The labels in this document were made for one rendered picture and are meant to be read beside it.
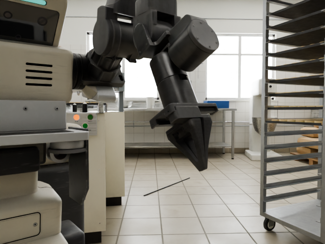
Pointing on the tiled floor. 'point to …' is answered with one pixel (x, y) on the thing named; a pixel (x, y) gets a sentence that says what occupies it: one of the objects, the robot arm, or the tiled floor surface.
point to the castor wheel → (268, 225)
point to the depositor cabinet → (114, 157)
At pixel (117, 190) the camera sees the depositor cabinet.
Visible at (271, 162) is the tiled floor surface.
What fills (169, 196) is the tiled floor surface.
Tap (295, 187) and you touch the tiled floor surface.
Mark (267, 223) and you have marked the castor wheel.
